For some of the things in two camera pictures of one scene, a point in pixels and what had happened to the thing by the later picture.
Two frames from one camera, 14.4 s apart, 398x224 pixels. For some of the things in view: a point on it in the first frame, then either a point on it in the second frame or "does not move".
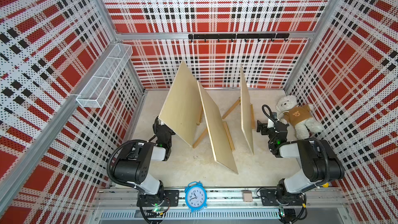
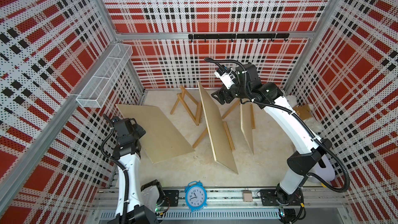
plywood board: x=217 y=130 does not move
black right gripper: x=263 y=127 → x=223 y=92
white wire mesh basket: x=94 y=94 does not move
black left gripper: x=155 y=127 → x=136 y=128
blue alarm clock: x=196 y=196 does not move
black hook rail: x=239 y=36 does not move
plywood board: x=246 y=113 does not move
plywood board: x=182 y=111 → x=160 y=141
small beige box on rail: x=247 y=196 does not move
